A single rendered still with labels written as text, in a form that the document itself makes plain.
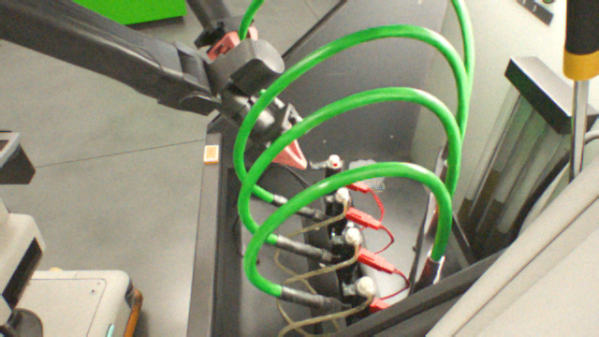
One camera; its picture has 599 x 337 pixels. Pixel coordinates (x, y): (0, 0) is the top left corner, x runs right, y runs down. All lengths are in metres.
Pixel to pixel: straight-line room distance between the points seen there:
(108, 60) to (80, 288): 1.25
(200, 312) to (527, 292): 0.52
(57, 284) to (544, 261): 1.60
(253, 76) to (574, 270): 0.44
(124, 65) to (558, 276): 0.46
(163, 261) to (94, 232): 0.41
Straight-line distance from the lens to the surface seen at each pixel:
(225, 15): 0.74
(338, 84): 0.98
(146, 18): 4.01
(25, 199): 2.57
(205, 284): 0.75
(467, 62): 0.66
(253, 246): 0.45
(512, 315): 0.33
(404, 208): 1.03
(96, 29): 0.51
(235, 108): 0.63
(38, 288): 1.76
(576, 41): 0.27
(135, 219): 2.21
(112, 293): 1.64
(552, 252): 0.31
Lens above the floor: 1.57
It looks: 43 degrees down
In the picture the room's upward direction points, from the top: straight up
